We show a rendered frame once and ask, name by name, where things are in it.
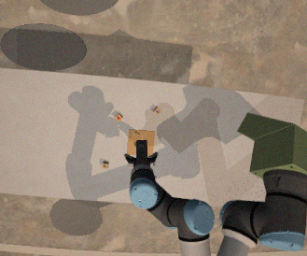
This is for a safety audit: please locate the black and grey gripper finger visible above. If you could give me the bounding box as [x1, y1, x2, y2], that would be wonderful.
[148, 152, 158, 167]
[124, 153, 134, 168]

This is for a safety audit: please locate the orange square mat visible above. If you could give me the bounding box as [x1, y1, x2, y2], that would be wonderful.
[127, 129, 155, 156]

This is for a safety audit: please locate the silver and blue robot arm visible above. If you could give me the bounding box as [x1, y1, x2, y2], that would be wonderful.
[129, 140, 307, 256]

